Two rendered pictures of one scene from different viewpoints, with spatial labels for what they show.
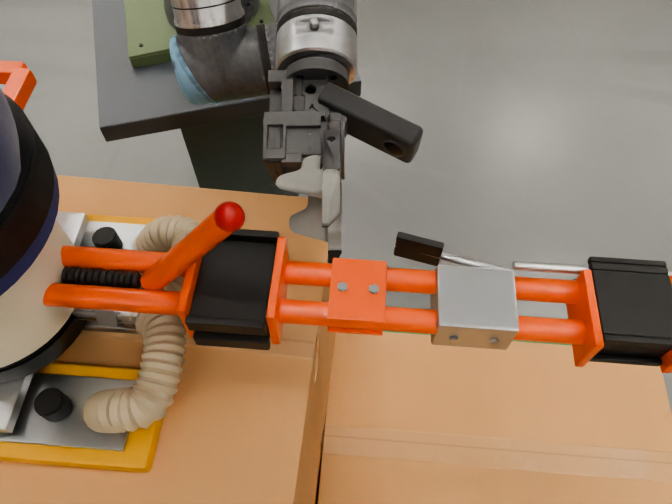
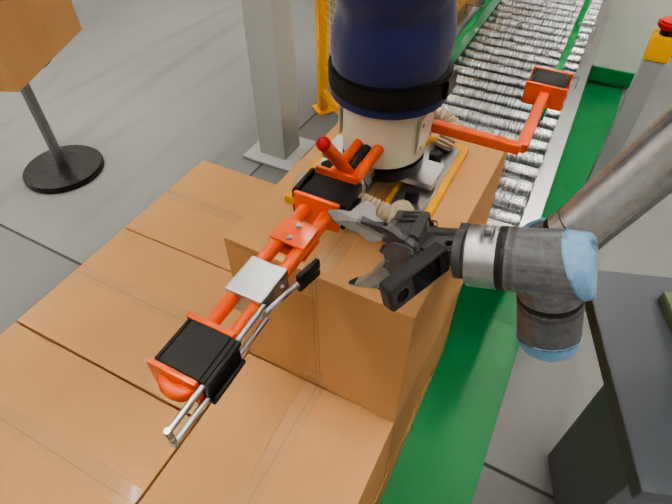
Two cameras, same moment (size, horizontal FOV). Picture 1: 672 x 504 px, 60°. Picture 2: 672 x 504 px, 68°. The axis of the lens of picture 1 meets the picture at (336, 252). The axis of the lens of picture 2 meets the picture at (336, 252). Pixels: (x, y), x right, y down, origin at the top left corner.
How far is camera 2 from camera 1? 72 cm
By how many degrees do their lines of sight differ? 61
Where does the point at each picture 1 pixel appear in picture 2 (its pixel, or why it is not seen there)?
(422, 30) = not seen: outside the picture
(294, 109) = (435, 233)
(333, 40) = (472, 242)
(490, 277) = (263, 289)
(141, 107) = (605, 296)
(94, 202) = (454, 204)
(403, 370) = (339, 459)
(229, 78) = not seen: hidden behind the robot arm
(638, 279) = (208, 358)
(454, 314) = (253, 263)
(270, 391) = not seen: hidden behind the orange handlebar
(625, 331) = (185, 330)
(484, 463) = (244, 485)
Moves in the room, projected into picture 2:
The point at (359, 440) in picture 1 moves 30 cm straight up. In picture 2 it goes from (303, 406) to (295, 331)
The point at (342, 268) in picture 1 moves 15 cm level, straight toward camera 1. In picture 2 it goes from (310, 230) to (227, 204)
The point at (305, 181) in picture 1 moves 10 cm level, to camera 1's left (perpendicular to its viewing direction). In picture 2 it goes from (362, 211) to (383, 173)
